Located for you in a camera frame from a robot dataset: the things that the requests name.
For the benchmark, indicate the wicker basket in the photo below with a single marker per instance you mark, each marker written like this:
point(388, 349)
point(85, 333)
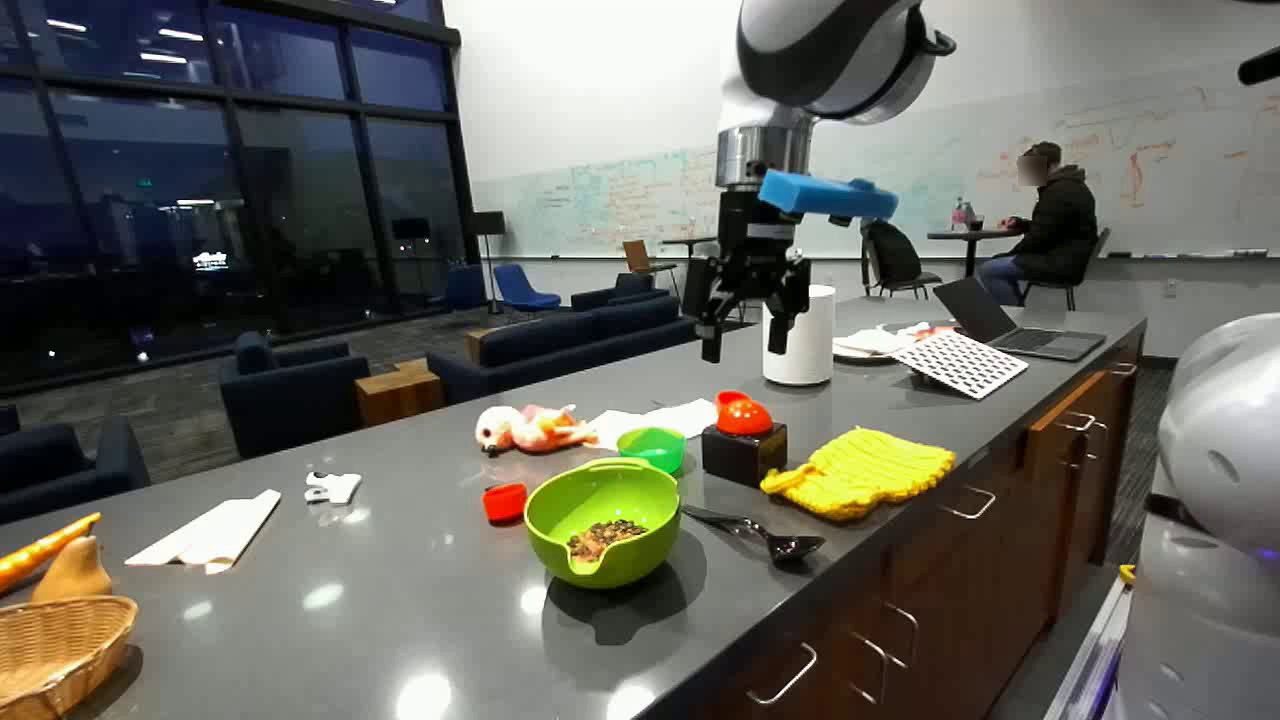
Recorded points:
point(55, 652)

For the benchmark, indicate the brown wooden chair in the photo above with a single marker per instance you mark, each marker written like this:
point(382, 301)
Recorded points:
point(638, 259)

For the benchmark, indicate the dark study table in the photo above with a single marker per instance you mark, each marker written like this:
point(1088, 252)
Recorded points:
point(972, 233)

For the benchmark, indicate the tan toy gourd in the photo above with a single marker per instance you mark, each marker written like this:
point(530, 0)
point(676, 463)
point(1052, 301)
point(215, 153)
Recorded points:
point(73, 579)

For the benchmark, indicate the small red plastic cup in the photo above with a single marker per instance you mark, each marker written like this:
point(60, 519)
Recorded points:
point(505, 505)

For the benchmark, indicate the folded white paper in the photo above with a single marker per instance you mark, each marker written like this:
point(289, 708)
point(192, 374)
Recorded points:
point(215, 533)

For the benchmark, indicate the dark round cafe table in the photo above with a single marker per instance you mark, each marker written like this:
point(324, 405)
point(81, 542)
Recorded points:
point(686, 243)

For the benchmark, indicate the blue toy object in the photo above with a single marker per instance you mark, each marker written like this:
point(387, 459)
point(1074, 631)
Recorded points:
point(826, 197)

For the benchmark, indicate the white keyboard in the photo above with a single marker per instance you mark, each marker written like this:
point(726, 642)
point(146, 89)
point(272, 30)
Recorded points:
point(962, 361)

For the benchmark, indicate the green mixing bowl with spout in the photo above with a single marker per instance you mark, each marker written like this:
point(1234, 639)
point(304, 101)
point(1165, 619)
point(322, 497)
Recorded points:
point(562, 502)

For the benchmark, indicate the black backpack on chair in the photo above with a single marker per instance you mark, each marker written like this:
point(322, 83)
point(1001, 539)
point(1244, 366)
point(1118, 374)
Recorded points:
point(889, 252)

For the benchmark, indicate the seated person in black jacket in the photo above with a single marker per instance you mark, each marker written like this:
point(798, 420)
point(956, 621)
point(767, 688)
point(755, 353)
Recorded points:
point(1060, 220)

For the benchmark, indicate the small green plastic bowl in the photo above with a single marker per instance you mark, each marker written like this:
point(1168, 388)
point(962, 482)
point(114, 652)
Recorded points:
point(657, 450)

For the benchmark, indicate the wooden cube side table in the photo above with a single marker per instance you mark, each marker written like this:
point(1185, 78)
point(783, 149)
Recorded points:
point(401, 398)

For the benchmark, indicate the white orange plush toy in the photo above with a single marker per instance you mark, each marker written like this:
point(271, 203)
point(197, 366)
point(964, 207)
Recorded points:
point(533, 430)

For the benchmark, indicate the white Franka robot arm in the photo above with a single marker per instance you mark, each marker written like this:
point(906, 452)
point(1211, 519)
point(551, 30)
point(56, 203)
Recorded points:
point(826, 54)

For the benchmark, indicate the dark grey laptop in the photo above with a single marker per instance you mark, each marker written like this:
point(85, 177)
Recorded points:
point(981, 311)

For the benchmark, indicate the red orange ball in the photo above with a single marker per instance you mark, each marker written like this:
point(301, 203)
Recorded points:
point(745, 419)

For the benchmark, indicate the dark blue couch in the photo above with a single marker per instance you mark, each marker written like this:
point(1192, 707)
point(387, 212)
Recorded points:
point(55, 467)
point(572, 333)

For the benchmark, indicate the dark blue armchair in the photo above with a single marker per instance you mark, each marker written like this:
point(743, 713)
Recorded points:
point(293, 400)

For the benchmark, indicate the pink bottle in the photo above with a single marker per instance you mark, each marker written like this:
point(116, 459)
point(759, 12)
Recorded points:
point(962, 212)

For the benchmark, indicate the brown wooden counter cabinet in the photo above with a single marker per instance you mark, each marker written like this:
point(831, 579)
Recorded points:
point(962, 585)

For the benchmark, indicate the white plate stack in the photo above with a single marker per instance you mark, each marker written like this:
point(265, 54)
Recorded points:
point(867, 346)

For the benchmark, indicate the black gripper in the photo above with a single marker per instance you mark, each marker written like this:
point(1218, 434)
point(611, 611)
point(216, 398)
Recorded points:
point(755, 243)

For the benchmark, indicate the white paper towel roll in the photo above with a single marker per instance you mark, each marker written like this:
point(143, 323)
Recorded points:
point(819, 349)

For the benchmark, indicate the black monitor on stand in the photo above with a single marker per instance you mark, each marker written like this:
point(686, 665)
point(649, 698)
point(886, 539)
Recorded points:
point(490, 220)

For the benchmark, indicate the brown food bits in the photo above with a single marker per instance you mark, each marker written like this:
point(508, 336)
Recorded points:
point(604, 539)

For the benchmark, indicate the crumpled white wrapper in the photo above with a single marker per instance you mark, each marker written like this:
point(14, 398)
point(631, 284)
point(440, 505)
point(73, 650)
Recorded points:
point(331, 491)

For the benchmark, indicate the yellow knitted cloth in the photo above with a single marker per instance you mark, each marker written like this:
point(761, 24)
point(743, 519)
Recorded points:
point(862, 472)

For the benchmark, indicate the bright blue chair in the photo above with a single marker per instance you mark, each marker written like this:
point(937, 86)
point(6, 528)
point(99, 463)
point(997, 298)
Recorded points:
point(520, 284)

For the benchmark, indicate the dark glass window wall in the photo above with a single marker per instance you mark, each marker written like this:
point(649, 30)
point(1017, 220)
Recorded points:
point(160, 160)

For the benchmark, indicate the large white paper sheet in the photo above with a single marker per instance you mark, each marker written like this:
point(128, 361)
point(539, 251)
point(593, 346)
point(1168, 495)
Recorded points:
point(686, 419)

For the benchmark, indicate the dark wooden block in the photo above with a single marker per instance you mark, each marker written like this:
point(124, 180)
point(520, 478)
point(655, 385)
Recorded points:
point(743, 463)

